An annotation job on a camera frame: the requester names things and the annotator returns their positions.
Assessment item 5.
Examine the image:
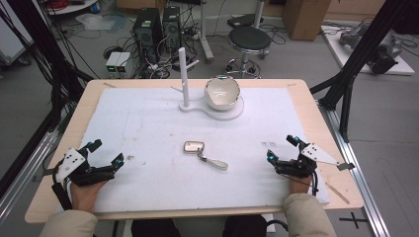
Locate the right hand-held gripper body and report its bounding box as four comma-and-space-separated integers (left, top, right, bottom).
275, 142, 356, 179

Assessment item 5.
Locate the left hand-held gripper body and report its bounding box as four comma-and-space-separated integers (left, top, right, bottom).
52, 147, 117, 188

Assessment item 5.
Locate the silver key fob with strap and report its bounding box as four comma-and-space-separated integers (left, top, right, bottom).
183, 140, 229, 172

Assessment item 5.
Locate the person's left hand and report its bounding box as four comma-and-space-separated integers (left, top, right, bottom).
69, 179, 110, 214

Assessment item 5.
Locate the person's right hand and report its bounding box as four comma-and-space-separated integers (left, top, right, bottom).
289, 175, 314, 196

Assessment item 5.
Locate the wooden table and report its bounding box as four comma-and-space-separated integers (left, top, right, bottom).
24, 78, 366, 225

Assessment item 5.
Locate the thin wooden stick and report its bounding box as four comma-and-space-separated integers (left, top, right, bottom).
324, 181, 351, 205

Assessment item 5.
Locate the white table mat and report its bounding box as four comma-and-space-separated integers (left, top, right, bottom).
58, 86, 331, 214

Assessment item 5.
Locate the white ceramic bowl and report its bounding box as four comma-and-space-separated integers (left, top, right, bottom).
204, 75, 242, 112

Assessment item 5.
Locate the white power supply box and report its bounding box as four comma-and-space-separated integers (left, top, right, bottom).
115, 51, 133, 76
105, 51, 123, 75

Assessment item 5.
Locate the white board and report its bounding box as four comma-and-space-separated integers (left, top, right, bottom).
320, 24, 416, 77

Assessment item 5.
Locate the white stand with pegs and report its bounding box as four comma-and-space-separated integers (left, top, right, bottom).
170, 46, 245, 122

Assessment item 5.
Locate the black round stool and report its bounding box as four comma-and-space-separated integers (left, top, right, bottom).
224, 25, 273, 79

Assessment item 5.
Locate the cardboard box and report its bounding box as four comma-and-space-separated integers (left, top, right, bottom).
282, 0, 332, 41

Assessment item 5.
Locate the clear plastic sheet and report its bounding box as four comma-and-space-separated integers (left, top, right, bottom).
74, 12, 128, 34

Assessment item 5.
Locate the grey machine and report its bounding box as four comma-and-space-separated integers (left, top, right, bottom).
338, 22, 403, 75

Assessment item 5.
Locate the black computer tower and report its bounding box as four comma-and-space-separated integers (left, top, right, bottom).
132, 7, 165, 64
161, 5, 183, 51

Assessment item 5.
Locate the white desk leg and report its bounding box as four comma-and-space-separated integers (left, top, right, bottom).
198, 0, 215, 64

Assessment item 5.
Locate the round white table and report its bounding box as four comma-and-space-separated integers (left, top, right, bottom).
44, 0, 101, 17

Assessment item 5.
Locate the aluminium rail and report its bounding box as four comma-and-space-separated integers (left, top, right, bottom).
0, 130, 61, 226
316, 99, 391, 237

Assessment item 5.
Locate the black metal frame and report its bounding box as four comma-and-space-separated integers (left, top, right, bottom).
0, 0, 95, 198
309, 0, 414, 143

